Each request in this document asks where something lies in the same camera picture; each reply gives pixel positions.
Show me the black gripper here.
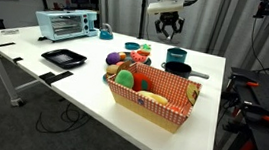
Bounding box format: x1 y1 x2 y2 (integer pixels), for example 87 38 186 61
153 9 186 42

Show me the dark grey pot lid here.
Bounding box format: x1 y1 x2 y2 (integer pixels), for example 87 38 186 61
159 34 182 46

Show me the teal blue pot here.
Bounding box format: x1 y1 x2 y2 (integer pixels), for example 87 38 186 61
165 46 188 65

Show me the black tripod stand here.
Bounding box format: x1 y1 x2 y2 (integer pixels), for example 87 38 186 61
128 0 154 41

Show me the red small plate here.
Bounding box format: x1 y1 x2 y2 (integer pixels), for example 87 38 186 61
136 48 152 58

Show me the teal small plate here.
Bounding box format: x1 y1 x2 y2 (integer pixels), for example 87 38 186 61
123 41 142 52

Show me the watermelon slice plush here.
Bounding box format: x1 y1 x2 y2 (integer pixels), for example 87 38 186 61
129 50 151 65

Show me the grey curtain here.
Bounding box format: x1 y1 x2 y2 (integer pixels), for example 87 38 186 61
91 0 262 62

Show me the orange slice plush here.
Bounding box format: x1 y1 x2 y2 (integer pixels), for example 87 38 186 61
118 51 128 62

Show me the grey round plate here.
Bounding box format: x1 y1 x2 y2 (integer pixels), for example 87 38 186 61
104 49 154 72

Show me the brown plush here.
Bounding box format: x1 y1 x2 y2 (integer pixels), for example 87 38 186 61
116 59 133 77

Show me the red tomato plush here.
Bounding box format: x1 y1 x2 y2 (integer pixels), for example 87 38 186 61
131 72 155 94

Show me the teal toy kettle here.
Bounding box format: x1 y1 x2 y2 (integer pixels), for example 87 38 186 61
98 22 116 42

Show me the purple eggplant plush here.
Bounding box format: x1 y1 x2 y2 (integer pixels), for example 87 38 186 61
104 50 123 68

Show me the green plush fruit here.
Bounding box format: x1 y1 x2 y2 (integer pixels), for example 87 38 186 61
113 68 136 89

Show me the yellow pineapple slice plush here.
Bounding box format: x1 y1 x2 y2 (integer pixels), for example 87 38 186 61
185 83 202 107

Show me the tan potato plush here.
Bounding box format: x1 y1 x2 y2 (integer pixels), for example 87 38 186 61
104 63 120 77

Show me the yellow banana plush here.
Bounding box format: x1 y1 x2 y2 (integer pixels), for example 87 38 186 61
136 89 171 107

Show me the small orange plush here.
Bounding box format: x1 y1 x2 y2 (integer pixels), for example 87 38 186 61
169 104 182 114

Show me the orange checkered cardboard box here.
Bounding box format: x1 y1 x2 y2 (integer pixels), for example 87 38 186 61
102 59 205 137

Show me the black orange clamp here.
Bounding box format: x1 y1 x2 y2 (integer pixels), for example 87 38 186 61
239 100 269 125
228 72 261 91

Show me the light blue toaster oven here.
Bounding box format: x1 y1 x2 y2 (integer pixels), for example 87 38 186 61
32 4 101 46

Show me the black baking tray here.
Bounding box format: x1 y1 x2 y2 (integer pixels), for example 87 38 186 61
39 45 89 72

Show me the wide black tape strip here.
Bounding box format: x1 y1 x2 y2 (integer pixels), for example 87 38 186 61
37 67 75 90

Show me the white paper label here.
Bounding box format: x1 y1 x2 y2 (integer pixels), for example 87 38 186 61
0 27 21 38

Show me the white table leg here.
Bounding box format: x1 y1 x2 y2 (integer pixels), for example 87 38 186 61
0 43 45 110

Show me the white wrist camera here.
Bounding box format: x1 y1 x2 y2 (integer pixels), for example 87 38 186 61
146 0 187 19

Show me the black pot with grey handle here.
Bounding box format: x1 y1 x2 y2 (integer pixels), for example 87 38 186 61
160 60 212 82

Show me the black floor cable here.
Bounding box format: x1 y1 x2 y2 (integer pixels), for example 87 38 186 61
34 99 94 139

